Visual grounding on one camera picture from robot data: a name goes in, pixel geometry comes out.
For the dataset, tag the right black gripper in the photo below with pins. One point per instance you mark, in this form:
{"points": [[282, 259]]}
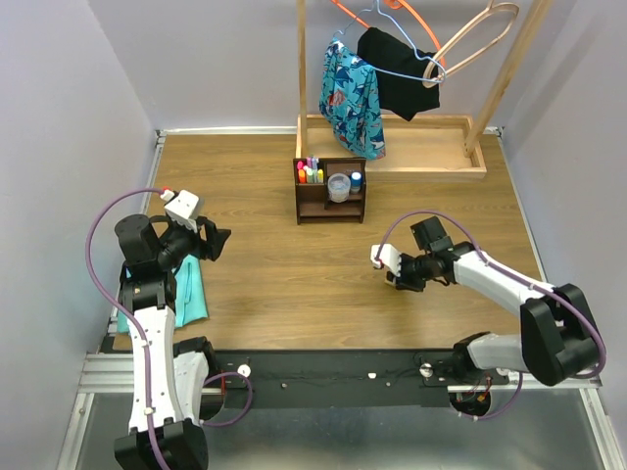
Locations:
{"points": [[403, 282]]}

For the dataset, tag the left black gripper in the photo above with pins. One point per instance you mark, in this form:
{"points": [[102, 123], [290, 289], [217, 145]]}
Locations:
{"points": [[211, 247]]}

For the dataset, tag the blue cylindrical pin container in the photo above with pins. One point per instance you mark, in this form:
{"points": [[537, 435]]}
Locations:
{"points": [[356, 182]]}

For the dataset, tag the clear round pin container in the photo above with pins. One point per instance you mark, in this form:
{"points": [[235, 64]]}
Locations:
{"points": [[338, 187]]}

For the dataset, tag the purple capped marker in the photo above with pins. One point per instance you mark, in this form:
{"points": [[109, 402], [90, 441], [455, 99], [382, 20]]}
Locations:
{"points": [[314, 167]]}

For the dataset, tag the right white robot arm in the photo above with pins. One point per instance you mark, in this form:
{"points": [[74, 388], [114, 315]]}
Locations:
{"points": [[558, 338]]}

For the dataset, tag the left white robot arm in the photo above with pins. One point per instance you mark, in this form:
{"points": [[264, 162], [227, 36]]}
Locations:
{"points": [[164, 428]]}

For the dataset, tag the folded teal cloth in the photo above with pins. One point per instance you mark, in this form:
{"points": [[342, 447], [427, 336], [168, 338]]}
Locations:
{"points": [[190, 303]]}

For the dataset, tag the brown wooden desk organizer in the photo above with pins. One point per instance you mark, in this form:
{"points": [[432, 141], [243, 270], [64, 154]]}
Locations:
{"points": [[312, 201]]}

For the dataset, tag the wooden clothes rack tray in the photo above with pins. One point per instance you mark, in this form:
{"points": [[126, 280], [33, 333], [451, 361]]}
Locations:
{"points": [[430, 148]]}

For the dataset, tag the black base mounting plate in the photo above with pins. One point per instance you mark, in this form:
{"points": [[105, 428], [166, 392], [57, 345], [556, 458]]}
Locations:
{"points": [[341, 378]]}

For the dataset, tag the blue patterned shorts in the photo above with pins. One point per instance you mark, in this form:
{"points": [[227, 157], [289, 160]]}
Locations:
{"points": [[349, 101]]}

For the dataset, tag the black garment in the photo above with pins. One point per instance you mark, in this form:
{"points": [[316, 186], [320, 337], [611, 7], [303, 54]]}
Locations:
{"points": [[406, 98]]}

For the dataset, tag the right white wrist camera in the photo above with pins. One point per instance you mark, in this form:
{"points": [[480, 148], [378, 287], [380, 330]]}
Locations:
{"points": [[386, 257]]}

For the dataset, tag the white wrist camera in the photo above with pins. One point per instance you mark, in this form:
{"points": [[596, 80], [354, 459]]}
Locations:
{"points": [[386, 257], [183, 207]]}

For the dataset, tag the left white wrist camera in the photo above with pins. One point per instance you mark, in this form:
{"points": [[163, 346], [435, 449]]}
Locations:
{"points": [[183, 207]]}

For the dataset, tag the light blue wire hanger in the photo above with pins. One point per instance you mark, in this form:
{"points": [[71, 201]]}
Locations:
{"points": [[389, 54]]}

